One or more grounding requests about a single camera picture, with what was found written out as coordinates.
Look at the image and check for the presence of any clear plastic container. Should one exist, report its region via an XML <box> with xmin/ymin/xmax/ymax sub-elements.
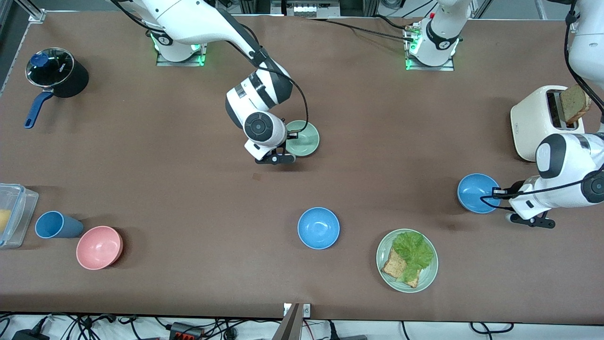
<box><xmin>0</xmin><ymin>183</ymin><xmax>39</xmax><ymax>249</ymax></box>

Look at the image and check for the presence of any black pot blue handle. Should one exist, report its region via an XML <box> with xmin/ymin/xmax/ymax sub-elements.
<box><xmin>25</xmin><ymin>47</ymin><xmax>89</xmax><ymax>129</ymax></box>

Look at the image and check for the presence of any grey power strip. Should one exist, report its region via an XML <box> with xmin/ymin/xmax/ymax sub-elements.
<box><xmin>271</xmin><ymin>0</ymin><xmax>340</xmax><ymax>17</ymax></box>

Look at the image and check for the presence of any black looped floor cable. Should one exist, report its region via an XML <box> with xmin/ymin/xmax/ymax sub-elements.
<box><xmin>470</xmin><ymin>322</ymin><xmax>514</xmax><ymax>335</ymax></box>

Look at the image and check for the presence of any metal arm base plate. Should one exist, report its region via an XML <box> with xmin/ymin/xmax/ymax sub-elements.
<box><xmin>156</xmin><ymin>42</ymin><xmax>209</xmax><ymax>67</ymax></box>
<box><xmin>405</xmin><ymin>24</ymin><xmax>455</xmax><ymax>72</ymax></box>

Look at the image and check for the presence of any pink bowl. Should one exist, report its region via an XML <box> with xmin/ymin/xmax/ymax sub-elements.
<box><xmin>76</xmin><ymin>226</ymin><xmax>124</xmax><ymax>271</ymax></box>

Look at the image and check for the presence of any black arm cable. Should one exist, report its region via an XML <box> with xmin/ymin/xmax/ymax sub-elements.
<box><xmin>480</xmin><ymin>0</ymin><xmax>604</xmax><ymax>212</ymax></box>
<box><xmin>111</xmin><ymin>0</ymin><xmax>310</xmax><ymax>138</ymax></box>

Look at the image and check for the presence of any black cable on table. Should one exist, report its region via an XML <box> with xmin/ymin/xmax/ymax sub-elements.
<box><xmin>307</xmin><ymin>17</ymin><xmax>418</xmax><ymax>42</ymax></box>

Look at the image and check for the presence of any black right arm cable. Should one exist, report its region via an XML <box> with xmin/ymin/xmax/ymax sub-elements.
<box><xmin>111</xmin><ymin>0</ymin><xmax>310</xmax><ymax>138</ymax></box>

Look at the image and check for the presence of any brown bread slice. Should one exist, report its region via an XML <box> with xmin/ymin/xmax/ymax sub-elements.
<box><xmin>381</xmin><ymin>247</ymin><xmax>420</xmax><ymax>289</ymax></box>

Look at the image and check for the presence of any blue bowl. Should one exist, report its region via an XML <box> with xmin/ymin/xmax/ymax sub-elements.
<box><xmin>297</xmin><ymin>207</ymin><xmax>340</xmax><ymax>250</ymax></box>
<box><xmin>457</xmin><ymin>173</ymin><xmax>502</xmax><ymax>214</ymax></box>

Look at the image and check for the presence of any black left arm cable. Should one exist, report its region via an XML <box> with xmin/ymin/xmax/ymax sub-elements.
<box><xmin>480</xmin><ymin>0</ymin><xmax>604</xmax><ymax>212</ymax></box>

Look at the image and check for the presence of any green lettuce leaf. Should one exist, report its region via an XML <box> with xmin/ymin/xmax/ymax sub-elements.
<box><xmin>393</xmin><ymin>231</ymin><xmax>434</xmax><ymax>283</ymax></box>

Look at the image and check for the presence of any green plate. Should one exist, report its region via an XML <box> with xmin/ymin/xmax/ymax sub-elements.
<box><xmin>376</xmin><ymin>229</ymin><xmax>439</xmax><ymax>293</ymax></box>

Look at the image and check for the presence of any brown toast slice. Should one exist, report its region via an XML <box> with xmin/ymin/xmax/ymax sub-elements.
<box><xmin>560</xmin><ymin>85</ymin><xmax>592</xmax><ymax>125</ymax></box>

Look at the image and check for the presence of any grey camera pole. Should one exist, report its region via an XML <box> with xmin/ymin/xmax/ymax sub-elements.
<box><xmin>272</xmin><ymin>304</ymin><xmax>302</xmax><ymax>340</ymax></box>

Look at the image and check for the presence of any cream white toaster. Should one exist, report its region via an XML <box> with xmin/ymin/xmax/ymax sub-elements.
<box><xmin>511</xmin><ymin>85</ymin><xmax>586</xmax><ymax>163</ymax></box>

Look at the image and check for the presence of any green bowl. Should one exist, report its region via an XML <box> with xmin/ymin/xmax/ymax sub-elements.
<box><xmin>285</xmin><ymin>120</ymin><xmax>320</xmax><ymax>157</ymax></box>

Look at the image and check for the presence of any black red power device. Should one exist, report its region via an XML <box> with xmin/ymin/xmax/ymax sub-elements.
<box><xmin>169</xmin><ymin>322</ymin><xmax>204</xmax><ymax>340</ymax></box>

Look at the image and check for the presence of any glass lid blue knob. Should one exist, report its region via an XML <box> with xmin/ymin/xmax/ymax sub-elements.
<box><xmin>25</xmin><ymin>48</ymin><xmax>75</xmax><ymax>88</ymax></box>

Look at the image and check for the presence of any blue cup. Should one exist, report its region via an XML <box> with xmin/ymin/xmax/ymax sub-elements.
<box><xmin>35</xmin><ymin>211</ymin><xmax>84</xmax><ymax>239</ymax></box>

